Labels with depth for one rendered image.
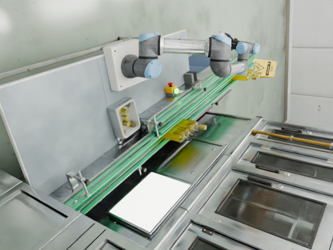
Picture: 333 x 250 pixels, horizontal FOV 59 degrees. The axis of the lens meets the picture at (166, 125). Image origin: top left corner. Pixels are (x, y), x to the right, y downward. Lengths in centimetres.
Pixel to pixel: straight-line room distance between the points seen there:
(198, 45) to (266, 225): 103
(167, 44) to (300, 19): 608
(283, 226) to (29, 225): 118
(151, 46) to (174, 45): 13
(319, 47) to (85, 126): 652
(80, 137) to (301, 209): 130
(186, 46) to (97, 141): 80
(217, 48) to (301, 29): 601
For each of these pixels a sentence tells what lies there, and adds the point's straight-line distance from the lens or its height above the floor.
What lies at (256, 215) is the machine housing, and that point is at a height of 172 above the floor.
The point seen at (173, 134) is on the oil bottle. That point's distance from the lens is 206.
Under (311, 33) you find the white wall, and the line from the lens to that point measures 766.
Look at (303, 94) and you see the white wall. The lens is 820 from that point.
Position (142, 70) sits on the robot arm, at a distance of 176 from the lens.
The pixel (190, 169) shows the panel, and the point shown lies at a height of 122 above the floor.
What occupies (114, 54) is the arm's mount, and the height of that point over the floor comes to 82.
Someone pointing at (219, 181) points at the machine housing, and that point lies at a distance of 188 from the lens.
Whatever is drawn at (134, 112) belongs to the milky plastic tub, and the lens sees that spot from 201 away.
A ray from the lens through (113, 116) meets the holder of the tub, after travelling 191.
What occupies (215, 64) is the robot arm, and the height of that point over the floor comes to 135.
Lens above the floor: 218
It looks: 36 degrees down
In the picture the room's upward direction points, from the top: 102 degrees clockwise
